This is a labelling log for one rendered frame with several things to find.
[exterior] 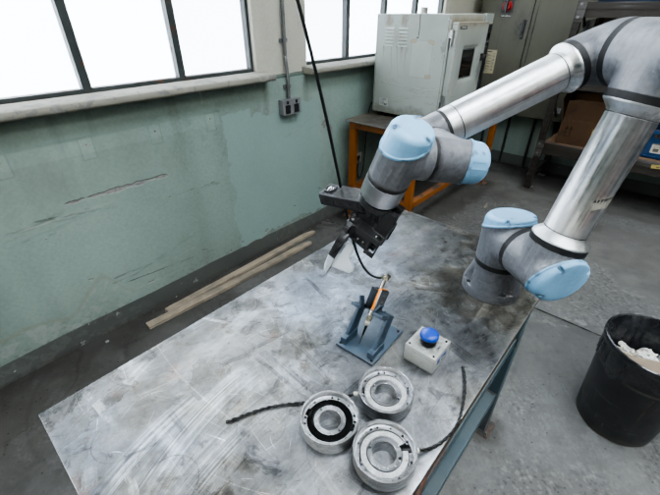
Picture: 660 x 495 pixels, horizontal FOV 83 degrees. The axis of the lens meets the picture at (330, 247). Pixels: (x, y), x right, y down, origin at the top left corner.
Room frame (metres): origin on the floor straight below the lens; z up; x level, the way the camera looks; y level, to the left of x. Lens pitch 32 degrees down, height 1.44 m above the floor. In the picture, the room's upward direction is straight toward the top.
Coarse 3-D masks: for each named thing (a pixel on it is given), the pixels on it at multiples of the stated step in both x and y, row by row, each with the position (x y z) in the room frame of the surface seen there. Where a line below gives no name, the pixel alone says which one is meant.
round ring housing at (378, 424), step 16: (368, 432) 0.37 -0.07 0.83; (400, 432) 0.37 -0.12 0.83; (368, 448) 0.35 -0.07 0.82; (384, 448) 0.36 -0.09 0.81; (400, 448) 0.35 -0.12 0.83; (416, 448) 0.34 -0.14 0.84; (400, 464) 0.32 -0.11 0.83; (368, 480) 0.29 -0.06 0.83; (384, 480) 0.29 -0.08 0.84; (400, 480) 0.29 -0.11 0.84
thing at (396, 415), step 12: (372, 372) 0.50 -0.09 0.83; (384, 372) 0.50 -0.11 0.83; (396, 372) 0.50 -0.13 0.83; (360, 384) 0.47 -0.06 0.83; (372, 384) 0.47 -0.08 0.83; (384, 384) 0.47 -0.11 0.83; (396, 384) 0.47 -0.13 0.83; (408, 384) 0.47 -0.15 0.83; (360, 396) 0.44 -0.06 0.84; (372, 396) 0.44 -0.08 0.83; (396, 396) 0.44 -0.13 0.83; (408, 396) 0.45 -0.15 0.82; (372, 408) 0.41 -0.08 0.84; (408, 408) 0.41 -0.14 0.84; (396, 420) 0.40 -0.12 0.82
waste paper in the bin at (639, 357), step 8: (624, 344) 1.06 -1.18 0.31; (624, 352) 0.99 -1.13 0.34; (632, 352) 1.02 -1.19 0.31; (640, 352) 1.02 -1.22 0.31; (648, 352) 1.01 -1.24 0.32; (640, 360) 0.94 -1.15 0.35; (648, 360) 0.94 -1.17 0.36; (656, 360) 0.97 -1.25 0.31; (648, 368) 0.91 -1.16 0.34; (656, 368) 0.91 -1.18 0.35
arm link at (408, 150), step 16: (400, 128) 0.56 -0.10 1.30; (416, 128) 0.57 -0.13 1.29; (384, 144) 0.58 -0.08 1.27; (400, 144) 0.55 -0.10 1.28; (416, 144) 0.55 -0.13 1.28; (432, 144) 0.57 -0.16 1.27; (384, 160) 0.57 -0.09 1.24; (400, 160) 0.55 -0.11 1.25; (416, 160) 0.56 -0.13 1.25; (432, 160) 0.57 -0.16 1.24; (368, 176) 0.60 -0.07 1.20; (384, 176) 0.57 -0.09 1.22; (400, 176) 0.56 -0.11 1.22; (416, 176) 0.57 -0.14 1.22; (400, 192) 0.58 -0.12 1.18
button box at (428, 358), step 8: (416, 336) 0.58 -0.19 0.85; (440, 336) 0.58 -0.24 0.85; (408, 344) 0.56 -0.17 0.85; (416, 344) 0.56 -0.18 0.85; (424, 344) 0.56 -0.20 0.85; (432, 344) 0.56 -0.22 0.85; (440, 344) 0.56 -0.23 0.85; (448, 344) 0.56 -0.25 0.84; (408, 352) 0.56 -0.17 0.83; (416, 352) 0.54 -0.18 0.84; (424, 352) 0.54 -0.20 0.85; (432, 352) 0.54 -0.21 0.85; (440, 352) 0.54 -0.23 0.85; (416, 360) 0.54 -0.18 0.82; (424, 360) 0.53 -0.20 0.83; (432, 360) 0.52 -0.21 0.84; (440, 360) 0.54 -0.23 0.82; (424, 368) 0.53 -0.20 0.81; (432, 368) 0.52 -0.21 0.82
